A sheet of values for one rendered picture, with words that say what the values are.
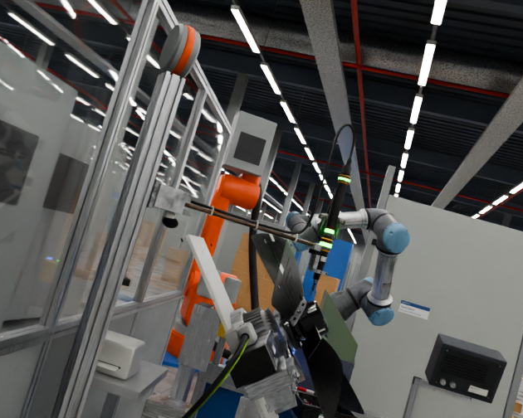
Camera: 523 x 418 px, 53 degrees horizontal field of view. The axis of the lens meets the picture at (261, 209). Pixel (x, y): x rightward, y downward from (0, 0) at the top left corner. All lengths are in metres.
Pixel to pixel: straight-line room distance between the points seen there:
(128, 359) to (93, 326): 0.25
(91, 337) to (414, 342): 2.64
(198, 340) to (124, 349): 0.23
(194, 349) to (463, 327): 2.46
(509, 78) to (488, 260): 6.82
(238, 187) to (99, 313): 4.39
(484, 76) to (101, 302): 9.38
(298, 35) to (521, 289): 7.72
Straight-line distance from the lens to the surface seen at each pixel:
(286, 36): 10.75
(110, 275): 1.56
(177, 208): 1.59
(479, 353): 2.35
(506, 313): 3.97
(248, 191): 5.86
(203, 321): 1.77
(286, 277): 1.59
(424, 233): 3.81
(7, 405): 1.62
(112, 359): 1.80
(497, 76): 10.42
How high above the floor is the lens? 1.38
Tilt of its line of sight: 4 degrees up
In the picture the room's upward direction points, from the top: 16 degrees clockwise
